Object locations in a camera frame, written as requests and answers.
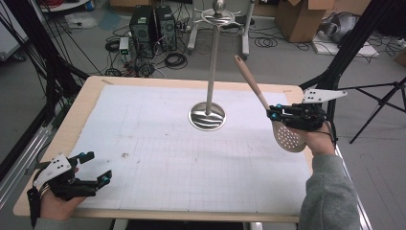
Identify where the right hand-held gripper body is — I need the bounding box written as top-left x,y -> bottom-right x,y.
280,87 -> 349,132

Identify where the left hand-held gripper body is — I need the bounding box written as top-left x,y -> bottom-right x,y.
33,152 -> 99,202

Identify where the beige slotted spoon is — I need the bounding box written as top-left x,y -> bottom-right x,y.
233,54 -> 308,154

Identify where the person's left hand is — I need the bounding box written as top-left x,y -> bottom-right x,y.
38,167 -> 88,222

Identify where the person's right hand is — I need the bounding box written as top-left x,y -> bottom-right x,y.
299,122 -> 337,158

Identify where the white grid mat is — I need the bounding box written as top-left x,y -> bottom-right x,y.
67,83 -> 313,215

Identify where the metal utensil rack stand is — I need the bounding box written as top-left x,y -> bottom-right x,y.
188,0 -> 242,132

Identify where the flat white board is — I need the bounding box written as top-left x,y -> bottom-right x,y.
311,40 -> 381,59

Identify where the black tripod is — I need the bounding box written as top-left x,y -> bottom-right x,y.
337,76 -> 406,145

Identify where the brown cardboard box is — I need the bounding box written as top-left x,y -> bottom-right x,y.
274,0 -> 337,44

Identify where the grey bag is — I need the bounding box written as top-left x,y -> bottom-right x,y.
320,11 -> 361,43

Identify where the small white electronic box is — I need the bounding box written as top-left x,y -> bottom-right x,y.
118,36 -> 130,56

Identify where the black computer tower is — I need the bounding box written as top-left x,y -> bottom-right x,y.
128,5 -> 157,59
154,5 -> 178,53

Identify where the white cabinet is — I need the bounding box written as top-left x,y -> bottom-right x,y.
0,9 -> 31,62

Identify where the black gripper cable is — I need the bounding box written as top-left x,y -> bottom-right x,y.
324,117 -> 340,150

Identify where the black wrist strap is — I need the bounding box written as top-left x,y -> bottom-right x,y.
26,186 -> 43,228

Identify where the aluminium rail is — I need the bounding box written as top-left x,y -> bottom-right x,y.
331,140 -> 373,230
0,124 -> 55,210

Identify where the white wheeled stand frame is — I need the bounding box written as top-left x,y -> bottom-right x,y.
187,0 -> 257,61

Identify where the black metal frame post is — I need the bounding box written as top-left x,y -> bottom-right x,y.
0,0 -> 91,124
299,0 -> 397,139

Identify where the black coiled cable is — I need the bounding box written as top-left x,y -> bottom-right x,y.
164,52 -> 189,70

